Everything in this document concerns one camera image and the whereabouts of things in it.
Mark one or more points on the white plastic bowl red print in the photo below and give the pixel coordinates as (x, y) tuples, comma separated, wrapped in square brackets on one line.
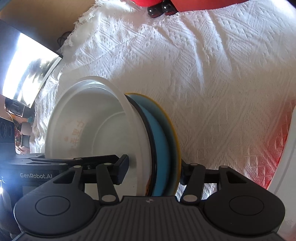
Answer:
[(104, 115)]

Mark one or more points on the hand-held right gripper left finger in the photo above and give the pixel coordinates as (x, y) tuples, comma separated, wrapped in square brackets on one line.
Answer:
[(122, 169)]

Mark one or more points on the red printed box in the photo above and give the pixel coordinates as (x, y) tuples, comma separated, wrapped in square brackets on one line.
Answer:
[(208, 3)]

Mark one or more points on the cluttered small desk things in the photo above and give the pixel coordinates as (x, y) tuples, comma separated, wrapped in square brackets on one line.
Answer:
[(18, 139)]

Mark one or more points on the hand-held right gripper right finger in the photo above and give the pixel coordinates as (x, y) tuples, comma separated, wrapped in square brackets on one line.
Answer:
[(194, 176)]

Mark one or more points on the yellow plate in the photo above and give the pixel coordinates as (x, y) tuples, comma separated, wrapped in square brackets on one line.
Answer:
[(174, 139)]

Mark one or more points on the black speaker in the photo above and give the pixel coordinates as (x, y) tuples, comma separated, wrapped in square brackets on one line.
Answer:
[(7, 129)]

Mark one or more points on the black monitor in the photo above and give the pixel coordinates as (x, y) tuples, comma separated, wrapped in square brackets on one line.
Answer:
[(23, 69)]

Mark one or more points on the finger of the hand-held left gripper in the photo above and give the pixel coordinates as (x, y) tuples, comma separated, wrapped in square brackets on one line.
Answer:
[(55, 160)]

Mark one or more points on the white woven tablecloth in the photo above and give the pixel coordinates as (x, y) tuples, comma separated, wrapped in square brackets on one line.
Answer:
[(208, 81)]

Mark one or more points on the white curved object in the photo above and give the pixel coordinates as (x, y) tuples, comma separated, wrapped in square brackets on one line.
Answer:
[(286, 166)]

